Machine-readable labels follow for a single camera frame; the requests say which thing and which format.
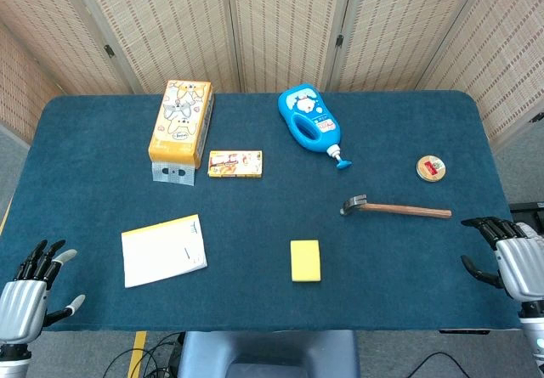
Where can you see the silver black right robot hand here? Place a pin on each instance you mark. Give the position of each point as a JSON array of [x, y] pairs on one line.
[[523, 267]]

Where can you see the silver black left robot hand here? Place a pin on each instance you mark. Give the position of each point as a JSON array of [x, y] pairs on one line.
[[23, 306]]

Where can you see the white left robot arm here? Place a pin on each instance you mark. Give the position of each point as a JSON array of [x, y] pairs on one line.
[[13, 363]]

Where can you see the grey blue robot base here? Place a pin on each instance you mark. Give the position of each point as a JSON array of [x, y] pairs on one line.
[[268, 348]]

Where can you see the yellow sponge block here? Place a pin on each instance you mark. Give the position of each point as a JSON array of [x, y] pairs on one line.
[[305, 261]]

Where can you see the black box on floor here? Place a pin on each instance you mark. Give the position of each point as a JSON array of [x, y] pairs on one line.
[[527, 208]]

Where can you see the black table control panel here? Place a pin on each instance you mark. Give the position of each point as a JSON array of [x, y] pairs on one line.
[[463, 331]]

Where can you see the round gold tin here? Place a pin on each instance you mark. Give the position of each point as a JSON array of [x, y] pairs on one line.
[[431, 167]]

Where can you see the white notepad yellow binding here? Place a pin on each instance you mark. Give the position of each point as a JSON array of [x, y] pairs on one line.
[[163, 252]]

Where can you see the black screen hinge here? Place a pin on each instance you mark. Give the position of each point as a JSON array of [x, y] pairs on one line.
[[537, 117], [339, 41], [109, 51]]

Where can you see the orange cartoon tissue pack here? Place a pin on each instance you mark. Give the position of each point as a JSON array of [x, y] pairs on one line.
[[180, 123]]

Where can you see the blue cartoon pump bottle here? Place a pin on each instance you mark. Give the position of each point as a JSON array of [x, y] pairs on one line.
[[316, 136]]

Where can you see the blue felt table cover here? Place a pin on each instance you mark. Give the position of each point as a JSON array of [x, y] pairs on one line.
[[255, 208]]

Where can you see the yellow curry box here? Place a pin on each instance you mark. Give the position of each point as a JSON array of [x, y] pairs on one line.
[[235, 164]]

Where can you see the bamboo folding screen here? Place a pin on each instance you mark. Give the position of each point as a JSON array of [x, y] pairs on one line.
[[276, 25]]

